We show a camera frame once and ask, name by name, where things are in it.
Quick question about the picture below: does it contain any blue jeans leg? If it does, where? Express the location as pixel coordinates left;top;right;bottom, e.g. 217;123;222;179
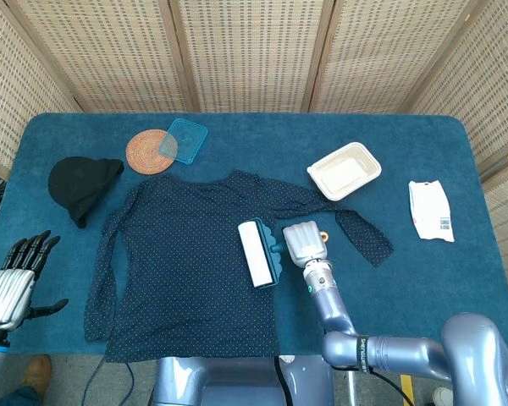
0;385;41;406

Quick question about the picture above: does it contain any white shoe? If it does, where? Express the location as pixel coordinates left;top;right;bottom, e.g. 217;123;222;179
431;387;455;406

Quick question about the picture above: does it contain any navy polka dot shirt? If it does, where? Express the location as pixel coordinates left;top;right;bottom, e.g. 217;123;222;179
83;169;395;364

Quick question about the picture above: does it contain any white plastic packet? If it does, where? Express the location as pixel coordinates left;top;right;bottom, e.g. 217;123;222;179
407;179;456;244

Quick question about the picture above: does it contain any brown leather shoe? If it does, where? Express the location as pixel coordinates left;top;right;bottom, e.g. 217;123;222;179
19;354;52;394

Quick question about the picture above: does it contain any lavender robot torso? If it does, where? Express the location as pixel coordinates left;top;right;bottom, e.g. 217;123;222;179
150;354;335;406

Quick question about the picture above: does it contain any woven bamboo folding screen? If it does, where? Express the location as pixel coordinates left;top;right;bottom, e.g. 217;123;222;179
0;0;508;299

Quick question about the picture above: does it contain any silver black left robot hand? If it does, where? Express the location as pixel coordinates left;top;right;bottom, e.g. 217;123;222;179
0;229;69;332

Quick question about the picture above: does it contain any teal fuzzy table cover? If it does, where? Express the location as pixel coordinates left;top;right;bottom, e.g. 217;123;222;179
0;112;508;356

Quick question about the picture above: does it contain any black beanie hat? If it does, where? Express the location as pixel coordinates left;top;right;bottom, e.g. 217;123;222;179
47;156;125;229

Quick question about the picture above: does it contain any teal lint roller yellow tip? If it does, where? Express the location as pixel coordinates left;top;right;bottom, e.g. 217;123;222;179
237;217;330;291

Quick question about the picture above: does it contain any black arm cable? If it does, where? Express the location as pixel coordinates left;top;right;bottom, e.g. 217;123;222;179
273;356;414;406

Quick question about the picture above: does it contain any dark floor cable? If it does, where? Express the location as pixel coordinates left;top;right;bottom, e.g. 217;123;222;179
80;357;135;406

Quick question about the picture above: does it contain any round woven rattan coaster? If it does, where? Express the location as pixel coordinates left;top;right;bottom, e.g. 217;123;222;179
125;130;179;175

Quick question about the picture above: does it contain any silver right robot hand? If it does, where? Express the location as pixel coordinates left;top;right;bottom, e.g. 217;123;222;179
282;220;329;268

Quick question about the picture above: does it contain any transparent blue plastic lid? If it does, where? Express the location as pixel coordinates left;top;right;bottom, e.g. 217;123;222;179
157;118;209;166

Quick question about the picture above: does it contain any cream plastic food container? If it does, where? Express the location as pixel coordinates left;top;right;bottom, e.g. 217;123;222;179
306;141;383;201

